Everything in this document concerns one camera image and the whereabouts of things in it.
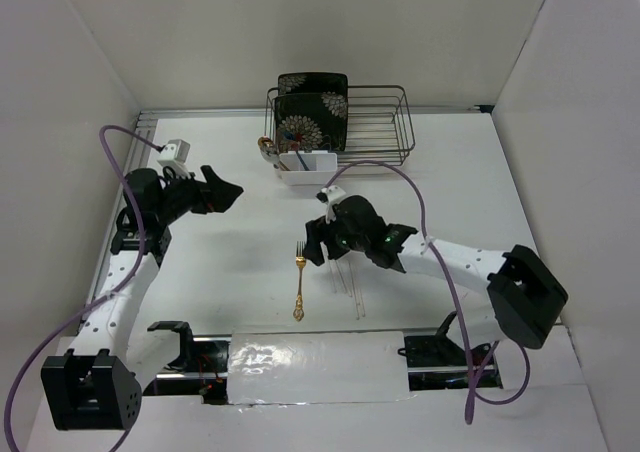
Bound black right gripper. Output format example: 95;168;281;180
302;212;369;265

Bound iridescent blue fork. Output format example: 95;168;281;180
283;132;309;171

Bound black floral plate rear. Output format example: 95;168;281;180
277;72;348;95

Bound white plastic utensil caddy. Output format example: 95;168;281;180
277;150;338;186

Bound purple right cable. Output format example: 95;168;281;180
317;159;531;426

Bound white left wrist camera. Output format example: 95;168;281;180
157;139;193;181

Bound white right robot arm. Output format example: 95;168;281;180
303;195;568;364

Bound black floral plate front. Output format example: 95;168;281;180
274;92;348;153

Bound wire dish rack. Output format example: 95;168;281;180
265;83;415;165

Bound black floral plate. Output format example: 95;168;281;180
277;72;348;95
274;92;348;153

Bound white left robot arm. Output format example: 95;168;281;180
41;165;244;431

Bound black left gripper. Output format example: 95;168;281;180
155;165;243;224

